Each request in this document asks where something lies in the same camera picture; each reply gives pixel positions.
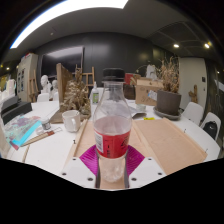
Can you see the white canvas panel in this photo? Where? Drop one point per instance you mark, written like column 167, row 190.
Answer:
column 3, row 140

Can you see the white plastic chair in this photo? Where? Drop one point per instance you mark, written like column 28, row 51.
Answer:
column 193, row 113
column 213, row 117
column 42, row 97

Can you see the open cardboard box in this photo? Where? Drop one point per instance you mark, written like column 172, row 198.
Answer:
column 146, row 91

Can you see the white ceramic mug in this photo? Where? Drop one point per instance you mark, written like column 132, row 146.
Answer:
column 70, row 120

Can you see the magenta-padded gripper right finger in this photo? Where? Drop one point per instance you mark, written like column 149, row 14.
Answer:
column 146, row 171

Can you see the dark wooden crate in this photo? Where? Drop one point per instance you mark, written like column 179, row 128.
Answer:
column 129, row 92

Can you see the white tape roll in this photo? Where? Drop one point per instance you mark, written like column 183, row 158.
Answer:
column 40, row 131

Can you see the black wall screen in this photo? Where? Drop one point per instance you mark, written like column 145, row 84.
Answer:
column 61, row 61

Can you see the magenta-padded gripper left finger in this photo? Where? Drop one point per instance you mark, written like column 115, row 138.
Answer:
column 78, row 171

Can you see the small clear glass cup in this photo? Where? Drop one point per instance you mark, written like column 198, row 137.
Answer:
column 141, row 107

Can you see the clear red-label drink bottle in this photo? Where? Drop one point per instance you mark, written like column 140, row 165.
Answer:
column 112, row 133

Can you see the light wooden drawing board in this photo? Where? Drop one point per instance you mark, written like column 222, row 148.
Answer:
column 163, row 141

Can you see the brown wooden architectural model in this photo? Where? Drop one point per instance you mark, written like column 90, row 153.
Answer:
column 76, row 96

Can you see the long ceiling light panel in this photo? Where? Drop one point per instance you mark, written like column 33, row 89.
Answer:
column 66, row 8

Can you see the grey printed newspaper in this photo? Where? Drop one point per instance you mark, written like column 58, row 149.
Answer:
column 137, row 113

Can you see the small green-label pump bottle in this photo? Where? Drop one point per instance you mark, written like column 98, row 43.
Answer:
column 95, row 96

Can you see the black bag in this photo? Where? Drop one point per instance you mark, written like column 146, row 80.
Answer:
column 210, row 128

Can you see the yellow tag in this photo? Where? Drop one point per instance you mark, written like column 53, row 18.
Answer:
column 149, row 118

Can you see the wooden figure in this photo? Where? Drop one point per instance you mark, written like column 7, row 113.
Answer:
column 193, row 95

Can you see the dried plant in grey pot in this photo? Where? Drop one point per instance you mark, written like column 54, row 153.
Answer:
column 168, row 100

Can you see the tall wooden easel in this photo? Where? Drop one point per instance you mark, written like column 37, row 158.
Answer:
column 33, row 86

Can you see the small wooden easel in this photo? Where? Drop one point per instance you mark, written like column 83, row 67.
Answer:
column 87, row 77

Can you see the black flat box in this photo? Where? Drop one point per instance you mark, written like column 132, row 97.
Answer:
column 15, row 110

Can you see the round ceiling spotlight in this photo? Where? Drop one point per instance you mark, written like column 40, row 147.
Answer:
column 176, row 45
column 207, row 45

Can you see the white plaster bust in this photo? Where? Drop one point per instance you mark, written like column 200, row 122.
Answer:
column 54, row 87
column 45, row 85

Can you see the white plaster statue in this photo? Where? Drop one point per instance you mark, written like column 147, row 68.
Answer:
column 151, row 71

